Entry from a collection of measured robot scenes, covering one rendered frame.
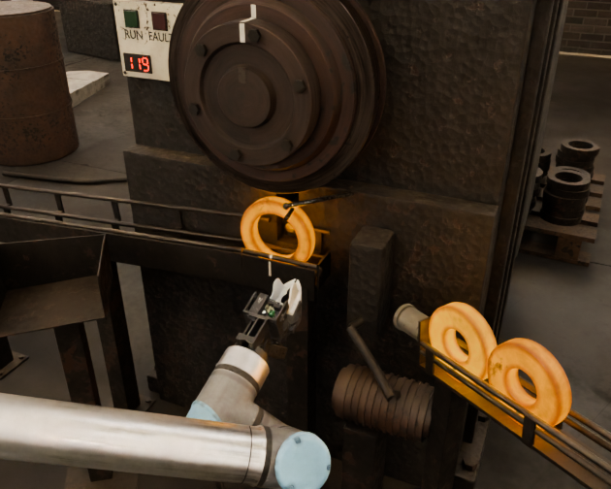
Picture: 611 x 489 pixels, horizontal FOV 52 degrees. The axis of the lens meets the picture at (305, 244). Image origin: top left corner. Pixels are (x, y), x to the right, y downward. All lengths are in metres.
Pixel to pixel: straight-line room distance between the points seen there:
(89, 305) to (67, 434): 0.68
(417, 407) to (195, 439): 0.57
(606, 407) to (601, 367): 0.21
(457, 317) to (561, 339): 1.38
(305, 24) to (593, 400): 1.61
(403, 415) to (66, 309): 0.82
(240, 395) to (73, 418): 0.30
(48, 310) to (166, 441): 0.74
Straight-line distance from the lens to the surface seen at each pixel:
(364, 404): 1.40
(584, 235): 3.03
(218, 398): 1.09
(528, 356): 1.12
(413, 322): 1.32
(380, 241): 1.37
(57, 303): 1.63
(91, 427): 0.94
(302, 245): 1.45
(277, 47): 1.19
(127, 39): 1.66
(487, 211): 1.39
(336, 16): 1.23
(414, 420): 1.38
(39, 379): 2.39
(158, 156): 1.67
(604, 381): 2.43
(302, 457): 0.98
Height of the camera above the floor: 1.46
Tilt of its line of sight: 29 degrees down
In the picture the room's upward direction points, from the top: straight up
